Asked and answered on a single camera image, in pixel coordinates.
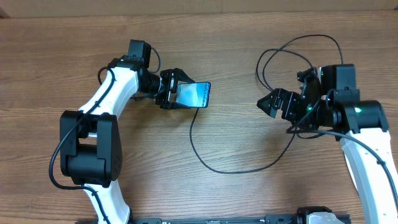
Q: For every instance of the blue Galaxy smartphone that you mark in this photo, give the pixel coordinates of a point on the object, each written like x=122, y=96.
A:
x=193, y=95

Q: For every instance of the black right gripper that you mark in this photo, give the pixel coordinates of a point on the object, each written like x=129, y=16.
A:
x=277, y=100

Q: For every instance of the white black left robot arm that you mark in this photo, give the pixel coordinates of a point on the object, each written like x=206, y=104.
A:
x=89, y=155

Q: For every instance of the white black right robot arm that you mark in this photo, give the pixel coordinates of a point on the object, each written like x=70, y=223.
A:
x=330, y=104

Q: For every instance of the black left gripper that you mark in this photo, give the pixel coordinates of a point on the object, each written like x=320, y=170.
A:
x=172, y=75

